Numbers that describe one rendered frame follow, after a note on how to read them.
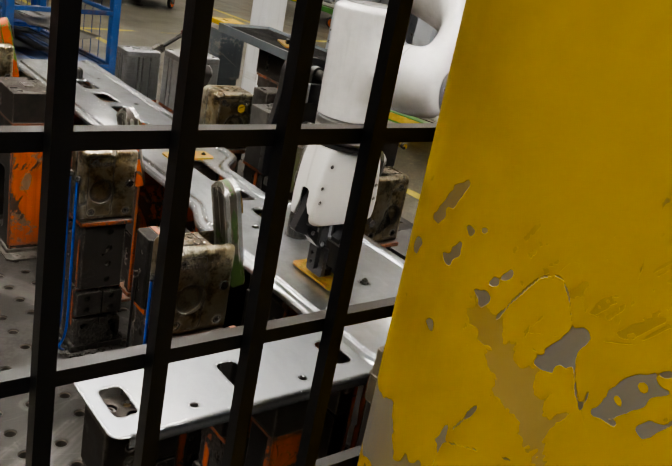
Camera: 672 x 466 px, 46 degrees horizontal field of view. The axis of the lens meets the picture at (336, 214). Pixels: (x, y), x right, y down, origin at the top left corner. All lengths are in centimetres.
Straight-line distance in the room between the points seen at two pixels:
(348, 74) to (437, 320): 73
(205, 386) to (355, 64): 38
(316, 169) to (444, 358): 76
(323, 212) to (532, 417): 79
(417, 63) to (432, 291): 71
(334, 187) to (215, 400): 31
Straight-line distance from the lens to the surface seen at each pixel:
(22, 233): 168
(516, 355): 16
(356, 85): 89
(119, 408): 75
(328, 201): 94
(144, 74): 195
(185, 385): 77
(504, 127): 15
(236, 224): 95
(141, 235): 109
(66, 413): 123
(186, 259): 93
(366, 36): 89
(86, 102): 166
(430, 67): 87
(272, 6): 514
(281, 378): 79
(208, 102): 157
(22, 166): 162
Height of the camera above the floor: 143
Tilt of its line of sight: 20 degrees down
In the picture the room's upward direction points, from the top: 11 degrees clockwise
